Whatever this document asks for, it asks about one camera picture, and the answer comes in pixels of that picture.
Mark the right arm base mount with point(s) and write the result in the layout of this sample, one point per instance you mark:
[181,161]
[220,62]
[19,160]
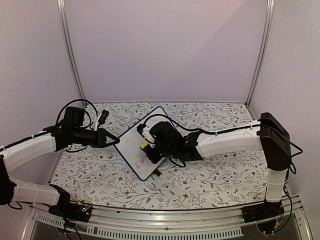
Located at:
[262,211]

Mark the left metal frame post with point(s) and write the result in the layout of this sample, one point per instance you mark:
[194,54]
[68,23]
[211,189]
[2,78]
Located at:
[61,7]

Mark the blue framed whiteboard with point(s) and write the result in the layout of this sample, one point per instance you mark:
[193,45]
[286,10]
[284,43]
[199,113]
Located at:
[129,148]

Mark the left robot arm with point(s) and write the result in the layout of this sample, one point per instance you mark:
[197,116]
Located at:
[69,129]

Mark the right metal frame post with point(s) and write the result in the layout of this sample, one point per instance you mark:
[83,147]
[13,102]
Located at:
[270,5]

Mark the metal frame post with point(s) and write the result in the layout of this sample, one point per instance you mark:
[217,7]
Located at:
[270,5]
[61,7]

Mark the aluminium front rail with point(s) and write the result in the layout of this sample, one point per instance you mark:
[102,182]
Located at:
[113,223]

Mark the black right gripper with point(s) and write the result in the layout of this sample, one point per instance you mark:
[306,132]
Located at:
[153,157]

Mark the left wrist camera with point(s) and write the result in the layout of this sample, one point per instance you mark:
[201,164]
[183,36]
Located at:
[100,120]

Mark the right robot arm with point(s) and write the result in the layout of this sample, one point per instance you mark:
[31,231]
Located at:
[266,134]

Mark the yellow whiteboard eraser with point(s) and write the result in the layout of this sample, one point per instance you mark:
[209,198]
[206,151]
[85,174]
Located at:
[144,145]

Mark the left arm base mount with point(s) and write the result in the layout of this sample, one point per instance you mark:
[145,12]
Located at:
[78,211]

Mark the floral tablecloth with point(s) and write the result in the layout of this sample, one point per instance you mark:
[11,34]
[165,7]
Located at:
[102,177]

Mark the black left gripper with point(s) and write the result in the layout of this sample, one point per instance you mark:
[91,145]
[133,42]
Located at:
[102,133]

